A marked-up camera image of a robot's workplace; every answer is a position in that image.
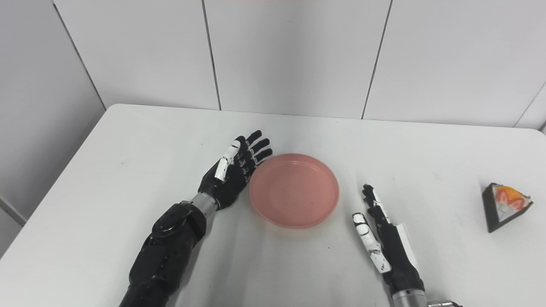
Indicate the chocolate cake slice with fruit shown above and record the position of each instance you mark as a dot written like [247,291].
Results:
[495,213]

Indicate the pink round plate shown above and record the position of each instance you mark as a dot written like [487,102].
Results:
[294,191]

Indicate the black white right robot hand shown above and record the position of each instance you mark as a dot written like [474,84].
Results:
[399,256]

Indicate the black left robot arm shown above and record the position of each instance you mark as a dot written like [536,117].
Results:
[166,251]

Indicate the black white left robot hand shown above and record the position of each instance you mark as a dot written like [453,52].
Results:
[228,183]

